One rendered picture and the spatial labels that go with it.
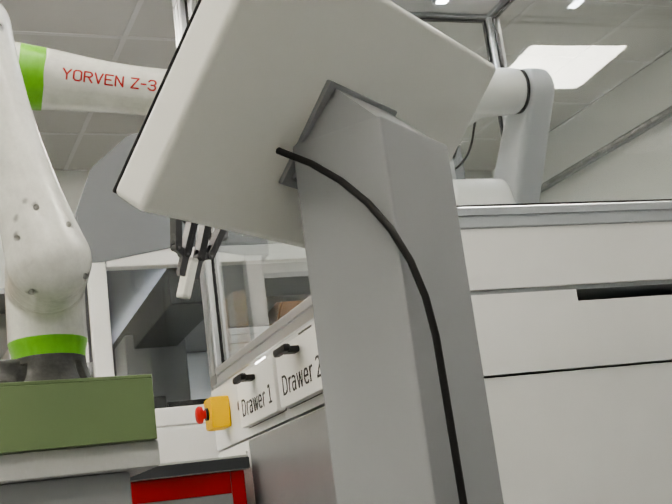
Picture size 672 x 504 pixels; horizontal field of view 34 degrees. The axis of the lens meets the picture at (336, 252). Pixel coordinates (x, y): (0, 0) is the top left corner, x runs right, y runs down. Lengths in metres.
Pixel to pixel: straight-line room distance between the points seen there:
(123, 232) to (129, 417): 1.43
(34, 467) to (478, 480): 0.77
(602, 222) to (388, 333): 0.93
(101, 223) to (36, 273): 1.42
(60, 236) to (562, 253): 0.85
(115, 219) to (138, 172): 1.99
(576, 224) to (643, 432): 0.37
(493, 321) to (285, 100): 0.76
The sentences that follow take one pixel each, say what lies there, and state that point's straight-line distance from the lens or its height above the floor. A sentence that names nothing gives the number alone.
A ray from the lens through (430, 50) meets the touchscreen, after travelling 1.40.
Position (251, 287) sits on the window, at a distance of 2.39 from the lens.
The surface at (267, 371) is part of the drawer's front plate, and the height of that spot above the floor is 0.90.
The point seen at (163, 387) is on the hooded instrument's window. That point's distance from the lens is 3.09.
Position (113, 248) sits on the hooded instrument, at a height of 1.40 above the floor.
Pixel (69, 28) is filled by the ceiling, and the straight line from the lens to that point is 5.05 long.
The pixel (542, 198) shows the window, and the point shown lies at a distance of 2.00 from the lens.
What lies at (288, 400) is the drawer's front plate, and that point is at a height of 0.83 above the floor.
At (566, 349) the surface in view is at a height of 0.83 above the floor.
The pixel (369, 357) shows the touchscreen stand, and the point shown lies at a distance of 1.17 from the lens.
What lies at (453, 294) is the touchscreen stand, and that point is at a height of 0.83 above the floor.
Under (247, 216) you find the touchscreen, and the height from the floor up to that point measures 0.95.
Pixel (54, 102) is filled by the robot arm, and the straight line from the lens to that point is 2.04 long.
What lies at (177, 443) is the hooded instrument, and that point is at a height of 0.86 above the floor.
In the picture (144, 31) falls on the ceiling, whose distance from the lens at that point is 5.10.
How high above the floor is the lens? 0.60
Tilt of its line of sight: 13 degrees up
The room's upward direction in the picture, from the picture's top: 7 degrees counter-clockwise
